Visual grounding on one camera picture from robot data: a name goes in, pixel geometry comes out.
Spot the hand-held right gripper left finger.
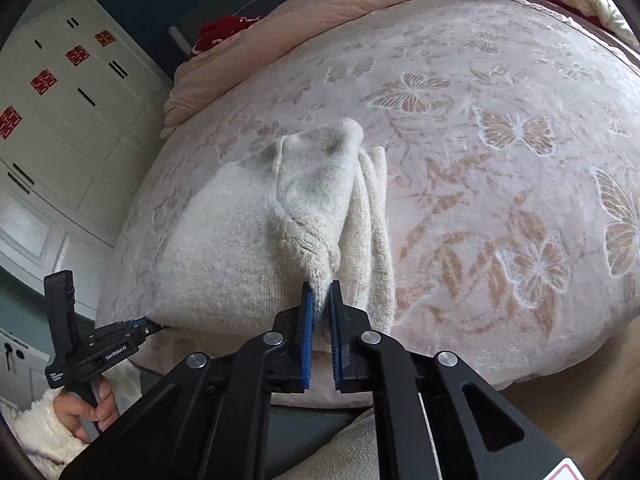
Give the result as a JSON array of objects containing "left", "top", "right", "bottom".
[{"left": 60, "top": 282, "right": 315, "bottom": 480}]

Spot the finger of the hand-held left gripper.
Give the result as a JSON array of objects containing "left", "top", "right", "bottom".
[{"left": 125, "top": 317, "right": 166, "bottom": 337}]

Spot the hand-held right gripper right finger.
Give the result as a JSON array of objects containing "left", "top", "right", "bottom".
[{"left": 327, "top": 280, "right": 571, "bottom": 480}]

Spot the cream sweater with black hearts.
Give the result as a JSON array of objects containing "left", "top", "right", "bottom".
[{"left": 97, "top": 117, "right": 396, "bottom": 343}]

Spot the person's left forearm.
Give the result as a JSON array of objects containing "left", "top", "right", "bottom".
[{"left": 7, "top": 387, "right": 93, "bottom": 480}]

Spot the person's left hand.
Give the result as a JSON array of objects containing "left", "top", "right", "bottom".
[{"left": 52, "top": 377, "right": 122, "bottom": 445}]

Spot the white wardrobe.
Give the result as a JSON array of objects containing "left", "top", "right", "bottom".
[{"left": 0, "top": 0, "right": 171, "bottom": 411}]

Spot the pink butterfly print blanket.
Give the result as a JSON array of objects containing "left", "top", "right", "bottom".
[{"left": 95, "top": 0, "right": 640, "bottom": 406}]

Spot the red pillow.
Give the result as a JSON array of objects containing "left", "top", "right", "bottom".
[{"left": 189, "top": 15, "right": 266, "bottom": 57}]

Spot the white crumpled blanket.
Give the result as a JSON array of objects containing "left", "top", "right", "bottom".
[{"left": 557, "top": 0, "right": 640, "bottom": 47}]

